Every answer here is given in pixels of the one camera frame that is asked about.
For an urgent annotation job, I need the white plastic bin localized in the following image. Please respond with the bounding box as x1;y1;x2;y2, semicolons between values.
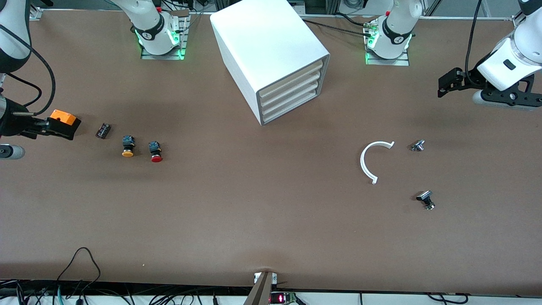
261;88;323;123

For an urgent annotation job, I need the cream cabinet drawer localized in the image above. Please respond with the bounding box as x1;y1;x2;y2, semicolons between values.
259;70;324;107
259;61;324;99
260;80;324;115

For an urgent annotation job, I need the white drawer cabinet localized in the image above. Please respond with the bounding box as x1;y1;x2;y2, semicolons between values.
210;0;331;126

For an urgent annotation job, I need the small device with red display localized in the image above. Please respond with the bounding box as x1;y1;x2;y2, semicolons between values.
270;291;298;305

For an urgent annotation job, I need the orange button enclosure box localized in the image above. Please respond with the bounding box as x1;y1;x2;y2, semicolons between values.
50;109;82;141

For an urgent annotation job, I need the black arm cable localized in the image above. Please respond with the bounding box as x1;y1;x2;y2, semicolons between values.
0;71;43;109
465;0;483;79
0;23;56;116

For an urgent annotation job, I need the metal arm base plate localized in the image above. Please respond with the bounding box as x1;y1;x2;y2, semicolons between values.
365;17;410;66
141;11;189;61

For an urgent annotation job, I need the black metal knob switch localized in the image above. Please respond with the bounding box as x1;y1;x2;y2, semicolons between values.
415;190;436;211

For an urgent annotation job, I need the white open plastic ring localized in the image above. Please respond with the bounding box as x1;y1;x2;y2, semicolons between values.
360;141;395;185

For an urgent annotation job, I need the black table cable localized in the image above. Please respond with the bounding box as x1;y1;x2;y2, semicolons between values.
336;13;373;28
302;19;373;34

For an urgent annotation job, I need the black looped cable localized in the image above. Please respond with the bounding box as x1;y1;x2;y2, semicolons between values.
56;247;101;294

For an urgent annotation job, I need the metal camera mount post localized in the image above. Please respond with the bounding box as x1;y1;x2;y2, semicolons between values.
243;271;278;305

